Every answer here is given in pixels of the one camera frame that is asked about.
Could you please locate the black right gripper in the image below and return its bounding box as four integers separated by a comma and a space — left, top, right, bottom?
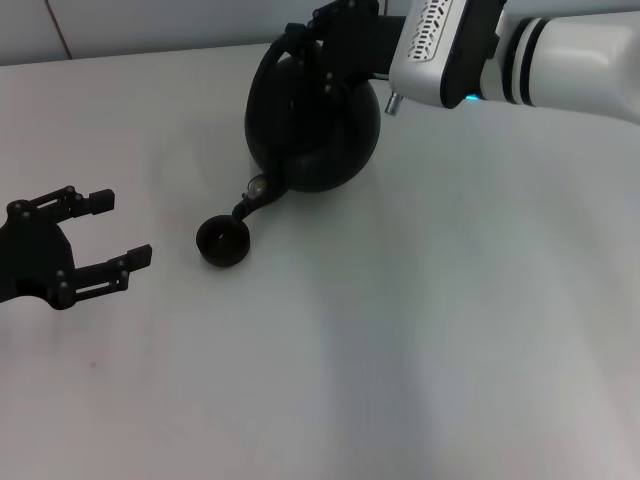
285, 0, 409, 101

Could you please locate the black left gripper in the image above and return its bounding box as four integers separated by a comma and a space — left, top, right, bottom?
0, 185, 154, 312

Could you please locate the black round teapot with handle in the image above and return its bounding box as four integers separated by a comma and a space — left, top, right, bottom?
230, 37, 384, 229

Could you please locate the small dark teacup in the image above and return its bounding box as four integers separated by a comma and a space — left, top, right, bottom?
195, 213, 251, 269

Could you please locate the right gripper cable with metal plug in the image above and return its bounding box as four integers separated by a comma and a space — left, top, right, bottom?
372, 72, 404, 117

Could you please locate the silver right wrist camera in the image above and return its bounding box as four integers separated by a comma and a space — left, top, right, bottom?
388, 0, 506, 110

